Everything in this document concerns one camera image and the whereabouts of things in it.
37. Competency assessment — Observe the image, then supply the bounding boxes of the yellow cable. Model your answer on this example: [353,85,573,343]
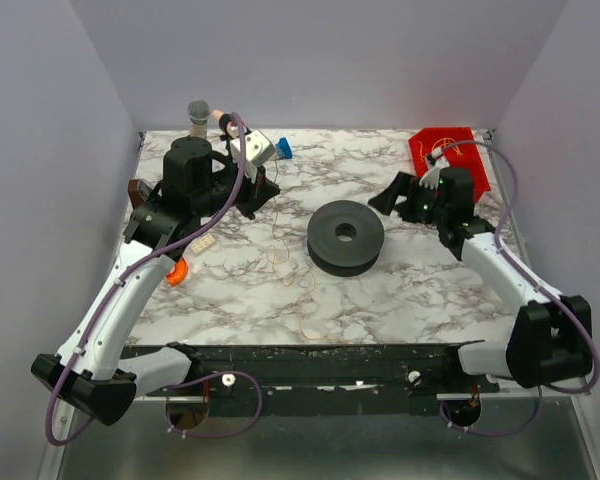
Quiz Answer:
[265,154,354,346]

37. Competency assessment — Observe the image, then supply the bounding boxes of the black cable spool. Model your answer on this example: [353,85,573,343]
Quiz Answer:
[307,200,385,278]

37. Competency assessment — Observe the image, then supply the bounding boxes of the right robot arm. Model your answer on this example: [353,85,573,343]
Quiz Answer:
[369,167,594,388]

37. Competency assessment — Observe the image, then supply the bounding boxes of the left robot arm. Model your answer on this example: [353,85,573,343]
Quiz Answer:
[31,134,280,425]

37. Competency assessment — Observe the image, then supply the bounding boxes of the blue and white block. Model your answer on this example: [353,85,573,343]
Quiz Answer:
[275,137,293,160]

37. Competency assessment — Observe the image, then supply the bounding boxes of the white toy brick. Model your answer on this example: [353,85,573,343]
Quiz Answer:
[190,233,216,256]

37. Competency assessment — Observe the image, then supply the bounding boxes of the red plastic bin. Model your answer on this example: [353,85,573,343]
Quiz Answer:
[408,127,491,202]

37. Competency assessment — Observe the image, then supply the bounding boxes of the pink wooden microphone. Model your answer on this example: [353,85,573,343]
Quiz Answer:
[211,110,238,138]

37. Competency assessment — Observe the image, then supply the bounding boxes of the grey mesh microphone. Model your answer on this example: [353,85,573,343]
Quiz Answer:
[187,99,211,139]

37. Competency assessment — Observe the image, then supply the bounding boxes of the orange curved track piece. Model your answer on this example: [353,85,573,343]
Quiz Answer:
[166,258,189,287]

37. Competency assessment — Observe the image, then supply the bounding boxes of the brown wooden metronome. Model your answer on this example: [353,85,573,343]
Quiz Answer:
[127,179,154,210]

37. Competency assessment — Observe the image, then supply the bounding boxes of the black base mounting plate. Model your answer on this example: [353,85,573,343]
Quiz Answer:
[144,342,501,419]

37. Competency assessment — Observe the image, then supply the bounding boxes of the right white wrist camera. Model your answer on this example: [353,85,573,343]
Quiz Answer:
[419,148,450,190]

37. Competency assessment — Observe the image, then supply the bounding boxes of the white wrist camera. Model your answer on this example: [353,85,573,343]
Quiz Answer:
[245,130,276,167]
[419,148,450,190]

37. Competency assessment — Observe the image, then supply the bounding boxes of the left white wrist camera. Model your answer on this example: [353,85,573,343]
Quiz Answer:
[245,130,276,167]

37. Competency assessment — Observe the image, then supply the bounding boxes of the yellow cables in bin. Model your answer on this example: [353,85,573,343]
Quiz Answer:
[416,137,469,162]

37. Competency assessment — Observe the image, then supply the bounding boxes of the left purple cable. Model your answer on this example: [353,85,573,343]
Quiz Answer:
[45,112,264,447]

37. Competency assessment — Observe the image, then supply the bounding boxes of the purple cable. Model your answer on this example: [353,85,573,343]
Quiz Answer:
[427,140,600,439]
[45,112,264,447]

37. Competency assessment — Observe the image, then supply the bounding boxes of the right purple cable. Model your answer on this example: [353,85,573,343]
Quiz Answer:
[427,140,600,439]

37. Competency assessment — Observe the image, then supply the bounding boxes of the aluminium frame rail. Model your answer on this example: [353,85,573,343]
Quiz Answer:
[59,355,592,401]

